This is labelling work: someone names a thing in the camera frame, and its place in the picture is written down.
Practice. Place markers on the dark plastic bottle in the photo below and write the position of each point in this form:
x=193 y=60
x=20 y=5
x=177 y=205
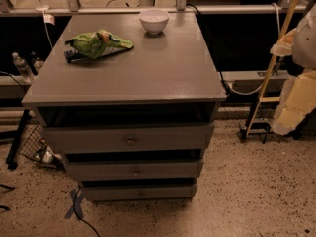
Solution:
x=37 y=62

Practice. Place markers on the green chip bag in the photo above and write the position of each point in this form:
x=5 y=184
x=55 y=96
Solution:
x=94 y=45

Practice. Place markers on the grey middle drawer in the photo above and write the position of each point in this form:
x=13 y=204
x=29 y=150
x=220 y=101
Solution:
x=135 y=170

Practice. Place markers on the blue tape cross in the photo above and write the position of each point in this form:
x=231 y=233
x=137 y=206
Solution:
x=75 y=208

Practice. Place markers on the clear plastic water bottle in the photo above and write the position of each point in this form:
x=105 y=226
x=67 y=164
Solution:
x=23 y=67

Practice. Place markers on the grey top drawer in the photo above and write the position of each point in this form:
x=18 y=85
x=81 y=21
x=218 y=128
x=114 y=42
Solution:
x=102 y=140

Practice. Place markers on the yellow wooden ladder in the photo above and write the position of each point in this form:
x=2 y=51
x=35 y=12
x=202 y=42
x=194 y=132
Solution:
x=289 y=6

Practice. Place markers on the white ceramic bowl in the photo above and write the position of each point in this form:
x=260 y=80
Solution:
x=154 y=21

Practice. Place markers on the grey bottom drawer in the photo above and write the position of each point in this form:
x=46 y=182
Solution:
x=97 y=194

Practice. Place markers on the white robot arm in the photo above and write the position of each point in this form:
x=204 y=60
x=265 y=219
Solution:
x=304 y=42

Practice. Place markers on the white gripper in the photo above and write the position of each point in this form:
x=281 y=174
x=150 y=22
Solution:
x=306 y=46

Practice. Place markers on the metal rail frame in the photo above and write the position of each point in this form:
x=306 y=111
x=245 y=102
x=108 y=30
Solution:
x=158 y=4

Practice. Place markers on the black wire basket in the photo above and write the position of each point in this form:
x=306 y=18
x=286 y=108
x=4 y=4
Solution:
x=35 y=148

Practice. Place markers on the grey drawer cabinet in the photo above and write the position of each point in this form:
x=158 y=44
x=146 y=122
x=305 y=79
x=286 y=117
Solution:
x=164 y=81

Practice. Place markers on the black stand leg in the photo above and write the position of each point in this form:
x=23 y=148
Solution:
x=10 y=161

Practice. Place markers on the grey drawer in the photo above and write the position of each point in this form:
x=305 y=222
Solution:
x=135 y=170
x=97 y=194
x=102 y=140

